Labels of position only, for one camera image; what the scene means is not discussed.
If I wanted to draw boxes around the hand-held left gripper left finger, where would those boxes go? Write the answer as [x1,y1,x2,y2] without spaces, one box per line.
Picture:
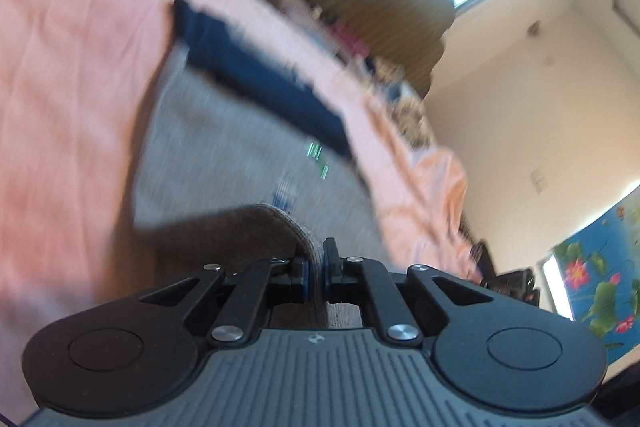
[138,256,311,349]

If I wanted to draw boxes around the grey sweater with navy sleeves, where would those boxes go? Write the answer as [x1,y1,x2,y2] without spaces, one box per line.
[132,0,397,331]

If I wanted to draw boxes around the patterned pillows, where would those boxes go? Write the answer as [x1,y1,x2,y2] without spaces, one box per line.
[350,57,432,145]

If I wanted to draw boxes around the blue floral curtain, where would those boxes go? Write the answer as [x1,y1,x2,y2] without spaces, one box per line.
[550,192,640,354]

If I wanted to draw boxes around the magenta cloth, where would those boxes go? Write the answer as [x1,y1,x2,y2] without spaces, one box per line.
[329,23,372,58]

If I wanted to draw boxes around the olive padded headboard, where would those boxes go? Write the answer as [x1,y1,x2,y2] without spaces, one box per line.
[212,0,457,100]

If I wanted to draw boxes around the pink bed sheet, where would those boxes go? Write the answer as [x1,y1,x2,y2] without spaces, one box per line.
[0,0,485,423]

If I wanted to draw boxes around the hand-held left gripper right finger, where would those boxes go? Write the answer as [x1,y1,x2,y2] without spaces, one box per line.
[322,237,494,349]

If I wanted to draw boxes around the dark furniture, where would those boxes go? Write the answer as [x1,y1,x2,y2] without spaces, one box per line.
[469,241,542,309]

